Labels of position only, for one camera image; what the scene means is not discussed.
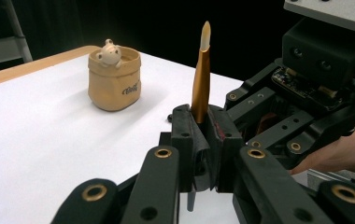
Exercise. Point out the beige holder with bear figure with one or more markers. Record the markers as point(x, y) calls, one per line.
point(113, 87)

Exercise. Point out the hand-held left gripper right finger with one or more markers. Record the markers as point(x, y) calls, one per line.
point(225, 140)

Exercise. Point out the metal floor rail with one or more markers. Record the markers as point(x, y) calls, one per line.
point(328, 179)

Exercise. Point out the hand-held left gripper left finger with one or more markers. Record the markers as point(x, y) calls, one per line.
point(186, 140)

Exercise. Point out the dark curtain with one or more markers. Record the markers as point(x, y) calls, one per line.
point(166, 25)

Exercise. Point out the white board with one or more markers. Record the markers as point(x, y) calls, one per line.
point(41, 155)

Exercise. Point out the thin black and gold brush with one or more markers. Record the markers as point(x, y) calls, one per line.
point(201, 81)

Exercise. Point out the wooden table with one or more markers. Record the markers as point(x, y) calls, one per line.
point(26, 68)

